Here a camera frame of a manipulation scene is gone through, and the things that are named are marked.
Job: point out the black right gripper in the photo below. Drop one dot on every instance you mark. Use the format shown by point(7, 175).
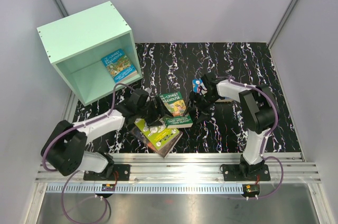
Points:
point(195, 97)

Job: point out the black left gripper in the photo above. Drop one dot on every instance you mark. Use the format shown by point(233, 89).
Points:
point(161, 108)

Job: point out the green 104-storey treehouse book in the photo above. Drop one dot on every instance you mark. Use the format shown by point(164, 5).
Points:
point(176, 106)

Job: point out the lime green paperback book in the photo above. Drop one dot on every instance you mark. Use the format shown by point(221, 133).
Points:
point(158, 136)

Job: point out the blue 26-storey treehouse book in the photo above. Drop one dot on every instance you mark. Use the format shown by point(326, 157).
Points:
point(119, 66)

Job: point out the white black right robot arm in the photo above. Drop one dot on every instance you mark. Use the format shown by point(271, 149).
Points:
point(260, 115)

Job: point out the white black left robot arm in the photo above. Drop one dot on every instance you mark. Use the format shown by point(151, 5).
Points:
point(65, 150)

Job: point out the black marbled table mat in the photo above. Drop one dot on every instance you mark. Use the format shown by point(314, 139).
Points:
point(171, 67)

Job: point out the blue cartoon cover book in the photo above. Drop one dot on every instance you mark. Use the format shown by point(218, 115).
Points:
point(221, 99)

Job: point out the dark tale two cities book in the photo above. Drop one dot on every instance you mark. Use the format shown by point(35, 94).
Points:
point(164, 151)

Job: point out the left small circuit board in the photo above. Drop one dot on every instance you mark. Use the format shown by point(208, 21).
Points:
point(108, 187)

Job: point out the small circuit board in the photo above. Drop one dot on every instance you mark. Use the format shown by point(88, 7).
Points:
point(251, 188)
point(108, 187)

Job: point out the mint green open cabinet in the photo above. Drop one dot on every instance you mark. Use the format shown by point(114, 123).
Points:
point(76, 44)

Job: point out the right small circuit board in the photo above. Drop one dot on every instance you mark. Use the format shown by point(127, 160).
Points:
point(251, 188)

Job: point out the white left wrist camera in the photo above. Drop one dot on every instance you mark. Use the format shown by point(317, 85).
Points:
point(148, 90)

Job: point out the aluminium mounting rail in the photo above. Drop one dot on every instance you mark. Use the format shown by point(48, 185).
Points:
point(205, 168)

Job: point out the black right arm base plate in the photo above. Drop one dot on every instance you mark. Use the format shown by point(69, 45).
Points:
point(239, 172)

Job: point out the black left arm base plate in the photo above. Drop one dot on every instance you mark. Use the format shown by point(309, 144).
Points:
point(119, 172)

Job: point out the white slotted cable duct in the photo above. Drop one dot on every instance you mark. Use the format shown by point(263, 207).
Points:
point(128, 188)

